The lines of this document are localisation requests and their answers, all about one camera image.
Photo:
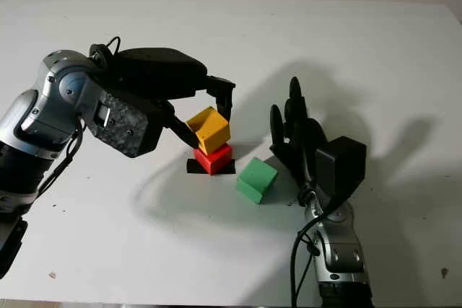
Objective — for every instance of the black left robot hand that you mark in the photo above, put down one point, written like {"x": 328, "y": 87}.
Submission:
{"x": 155, "y": 73}

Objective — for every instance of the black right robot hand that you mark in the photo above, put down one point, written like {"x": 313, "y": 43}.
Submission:
{"x": 307, "y": 138}

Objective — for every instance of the green wooden block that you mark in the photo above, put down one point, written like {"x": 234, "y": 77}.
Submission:
{"x": 254, "y": 178}

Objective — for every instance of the yellow wooden block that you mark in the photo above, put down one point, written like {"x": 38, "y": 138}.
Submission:
{"x": 213, "y": 129}

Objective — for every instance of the red wooden block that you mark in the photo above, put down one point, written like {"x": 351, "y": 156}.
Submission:
{"x": 216, "y": 162}

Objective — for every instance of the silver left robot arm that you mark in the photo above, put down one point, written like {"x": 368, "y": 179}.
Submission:
{"x": 36, "y": 113}

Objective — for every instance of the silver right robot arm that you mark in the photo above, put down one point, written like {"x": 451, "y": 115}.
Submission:
{"x": 339, "y": 254}

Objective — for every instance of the black tape strip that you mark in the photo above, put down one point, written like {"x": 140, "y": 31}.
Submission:
{"x": 191, "y": 168}

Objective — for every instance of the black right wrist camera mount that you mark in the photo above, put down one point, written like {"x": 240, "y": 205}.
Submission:
{"x": 346, "y": 163}

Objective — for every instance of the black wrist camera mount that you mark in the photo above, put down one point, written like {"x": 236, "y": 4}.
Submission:
{"x": 126, "y": 127}
{"x": 346, "y": 163}

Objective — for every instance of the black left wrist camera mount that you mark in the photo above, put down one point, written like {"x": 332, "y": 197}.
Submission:
{"x": 126, "y": 127}

